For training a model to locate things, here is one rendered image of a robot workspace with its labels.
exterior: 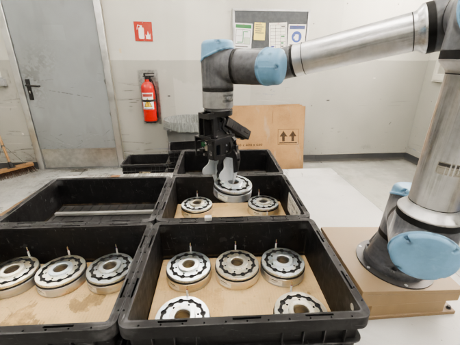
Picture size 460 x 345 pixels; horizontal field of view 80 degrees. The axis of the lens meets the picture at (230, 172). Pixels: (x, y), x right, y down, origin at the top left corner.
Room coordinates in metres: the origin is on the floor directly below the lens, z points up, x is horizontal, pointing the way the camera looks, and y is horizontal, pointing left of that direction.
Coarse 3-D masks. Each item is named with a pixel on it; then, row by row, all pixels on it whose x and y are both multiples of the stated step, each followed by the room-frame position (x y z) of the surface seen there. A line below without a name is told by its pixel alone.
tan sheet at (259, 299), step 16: (304, 256) 0.59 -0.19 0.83; (160, 272) 0.53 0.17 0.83; (160, 288) 0.48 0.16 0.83; (208, 288) 0.48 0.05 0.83; (224, 288) 0.48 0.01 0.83; (256, 288) 0.48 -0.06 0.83; (272, 288) 0.48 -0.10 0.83; (288, 288) 0.48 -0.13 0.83; (304, 288) 0.48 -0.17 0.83; (160, 304) 0.43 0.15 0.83; (208, 304) 0.43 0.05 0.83; (224, 304) 0.43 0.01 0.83; (240, 304) 0.43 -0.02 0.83; (256, 304) 0.43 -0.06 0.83; (272, 304) 0.43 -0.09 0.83
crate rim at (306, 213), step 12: (288, 180) 0.85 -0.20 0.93; (168, 192) 0.76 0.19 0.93; (300, 204) 0.68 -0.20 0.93; (228, 216) 0.62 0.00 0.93; (240, 216) 0.62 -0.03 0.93; (252, 216) 0.62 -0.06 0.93; (264, 216) 0.62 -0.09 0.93; (276, 216) 0.62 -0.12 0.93; (288, 216) 0.62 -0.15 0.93; (300, 216) 0.62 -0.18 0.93
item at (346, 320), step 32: (160, 224) 0.58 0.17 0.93; (192, 224) 0.58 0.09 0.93; (224, 224) 0.59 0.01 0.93; (352, 288) 0.38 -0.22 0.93; (128, 320) 0.31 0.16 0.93; (160, 320) 0.31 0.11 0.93; (192, 320) 0.31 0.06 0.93; (224, 320) 0.31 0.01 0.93; (256, 320) 0.31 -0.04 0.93; (288, 320) 0.31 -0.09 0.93; (320, 320) 0.31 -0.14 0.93; (352, 320) 0.31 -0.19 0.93
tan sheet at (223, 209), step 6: (180, 204) 0.87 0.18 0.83; (216, 204) 0.87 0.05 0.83; (222, 204) 0.87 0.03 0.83; (228, 204) 0.87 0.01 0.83; (234, 204) 0.87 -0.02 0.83; (240, 204) 0.87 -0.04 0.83; (246, 204) 0.87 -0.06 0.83; (180, 210) 0.83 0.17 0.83; (216, 210) 0.83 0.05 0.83; (222, 210) 0.83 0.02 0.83; (228, 210) 0.83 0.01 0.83; (234, 210) 0.83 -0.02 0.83; (240, 210) 0.83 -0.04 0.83; (246, 210) 0.83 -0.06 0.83; (282, 210) 0.83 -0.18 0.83; (180, 216) 0.79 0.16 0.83; (216, 216) 0.79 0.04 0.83; (222, 216) 0.79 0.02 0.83
